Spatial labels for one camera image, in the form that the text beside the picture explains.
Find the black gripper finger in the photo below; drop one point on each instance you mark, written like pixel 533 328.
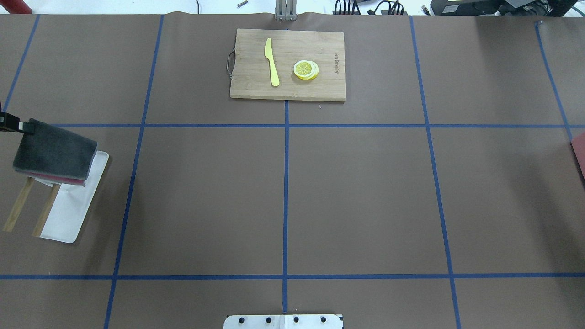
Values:
pixel 11 124

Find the grey wiping cloth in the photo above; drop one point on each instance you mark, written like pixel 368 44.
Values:
pixel 55 154

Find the wooden towel rack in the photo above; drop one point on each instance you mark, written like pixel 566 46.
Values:
pixel 24 205

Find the white rectangular tray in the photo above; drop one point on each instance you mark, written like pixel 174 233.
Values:
pixel 71 205

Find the red cylinder bottle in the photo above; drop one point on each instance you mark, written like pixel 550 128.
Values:
pixel 16 7

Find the bamboo cutting board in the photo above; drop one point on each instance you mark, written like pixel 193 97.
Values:
pixel 250 78

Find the yellow plastic knife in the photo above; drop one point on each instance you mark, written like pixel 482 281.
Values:
pixel 274 78

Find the yellow lemon slice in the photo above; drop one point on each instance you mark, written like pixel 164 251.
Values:
pixel 306 70

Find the pink plastic bin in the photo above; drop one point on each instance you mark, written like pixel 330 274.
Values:
pixel 578 146

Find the aluminium frame post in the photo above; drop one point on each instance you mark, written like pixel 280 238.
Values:
pixel 286 10

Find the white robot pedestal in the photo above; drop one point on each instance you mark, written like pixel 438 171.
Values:
pixel 284 321

